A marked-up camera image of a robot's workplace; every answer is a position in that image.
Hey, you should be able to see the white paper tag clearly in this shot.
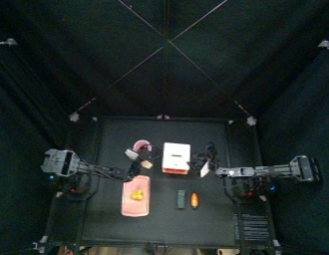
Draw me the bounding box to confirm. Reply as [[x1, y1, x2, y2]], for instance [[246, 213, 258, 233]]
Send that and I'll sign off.
[[200, 160, 212, 178]]

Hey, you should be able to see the pink-red round toy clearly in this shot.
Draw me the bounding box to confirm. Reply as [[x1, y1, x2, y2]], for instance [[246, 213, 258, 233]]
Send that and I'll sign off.
[[133, 138, 155, 152]]

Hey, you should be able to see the white box with orange label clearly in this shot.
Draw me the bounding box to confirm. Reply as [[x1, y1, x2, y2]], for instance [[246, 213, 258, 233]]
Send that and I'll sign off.
[[162, 141, 193, 175]]

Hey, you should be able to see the orange toy carrot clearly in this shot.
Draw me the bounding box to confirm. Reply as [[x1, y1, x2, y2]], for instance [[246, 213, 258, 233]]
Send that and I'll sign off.
[[190, 192, 200, 210]]

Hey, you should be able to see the dark green toy block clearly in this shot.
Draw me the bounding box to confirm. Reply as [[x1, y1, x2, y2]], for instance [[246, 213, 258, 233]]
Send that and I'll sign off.
[[177, 189, 187, 210]]

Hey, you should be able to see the pink rectangular tray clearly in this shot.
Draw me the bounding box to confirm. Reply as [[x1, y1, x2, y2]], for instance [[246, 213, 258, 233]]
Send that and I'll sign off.
[[121, 174, 153, 218]]

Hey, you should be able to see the white printed label sticker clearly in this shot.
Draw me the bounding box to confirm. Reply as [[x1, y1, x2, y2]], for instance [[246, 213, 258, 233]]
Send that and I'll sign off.
[[238, 212, 273, 246]]

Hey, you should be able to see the thin white cord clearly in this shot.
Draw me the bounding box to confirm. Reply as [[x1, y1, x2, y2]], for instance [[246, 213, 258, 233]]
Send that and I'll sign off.
[[75, 0, 229, 115], [117, 0, 253, 118]]

